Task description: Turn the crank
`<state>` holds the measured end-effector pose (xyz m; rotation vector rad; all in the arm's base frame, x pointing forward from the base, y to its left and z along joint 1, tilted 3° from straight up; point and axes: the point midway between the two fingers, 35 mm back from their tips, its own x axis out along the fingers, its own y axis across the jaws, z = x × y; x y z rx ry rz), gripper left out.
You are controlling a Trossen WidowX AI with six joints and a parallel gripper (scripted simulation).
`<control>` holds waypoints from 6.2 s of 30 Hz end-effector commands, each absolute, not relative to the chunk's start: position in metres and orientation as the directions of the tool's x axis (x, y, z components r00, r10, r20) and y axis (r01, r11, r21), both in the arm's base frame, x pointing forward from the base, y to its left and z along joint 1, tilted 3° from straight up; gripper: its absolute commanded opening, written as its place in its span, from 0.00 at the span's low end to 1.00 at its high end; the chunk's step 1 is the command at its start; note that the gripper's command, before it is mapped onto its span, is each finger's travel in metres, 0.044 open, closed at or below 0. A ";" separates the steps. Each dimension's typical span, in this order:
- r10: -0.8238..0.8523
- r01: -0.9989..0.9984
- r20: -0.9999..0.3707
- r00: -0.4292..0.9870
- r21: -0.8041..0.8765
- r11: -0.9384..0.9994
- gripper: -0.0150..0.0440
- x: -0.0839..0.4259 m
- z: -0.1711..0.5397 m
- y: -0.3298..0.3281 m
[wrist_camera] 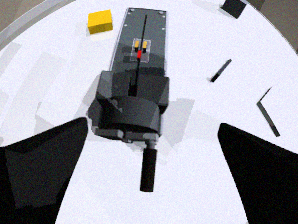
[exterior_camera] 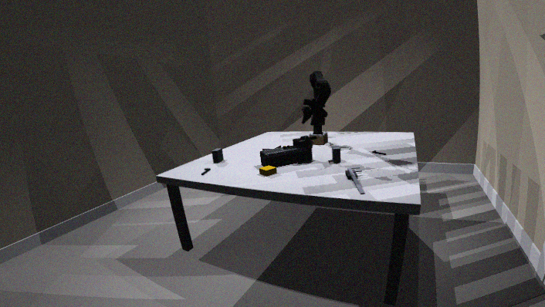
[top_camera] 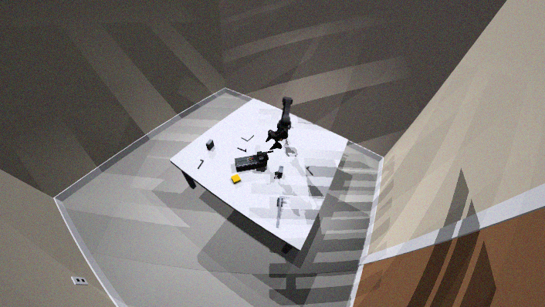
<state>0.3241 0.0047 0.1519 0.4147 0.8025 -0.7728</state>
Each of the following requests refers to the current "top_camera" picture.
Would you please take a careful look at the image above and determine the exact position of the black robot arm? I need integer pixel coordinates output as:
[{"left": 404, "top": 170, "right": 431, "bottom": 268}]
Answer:
[{"left": 268, "top": 96, "right": 293, "bottom": 140}]

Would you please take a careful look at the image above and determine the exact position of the yellow block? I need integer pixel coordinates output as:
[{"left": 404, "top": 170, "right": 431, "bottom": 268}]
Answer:
[{"left": 231, "top": 174, "right": 241, "bottom": 184}]

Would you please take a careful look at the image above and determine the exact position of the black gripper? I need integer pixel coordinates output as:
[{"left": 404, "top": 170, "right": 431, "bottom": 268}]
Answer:
[{"left": 266, "top": 131, "right": 282, "bottom": 150}]

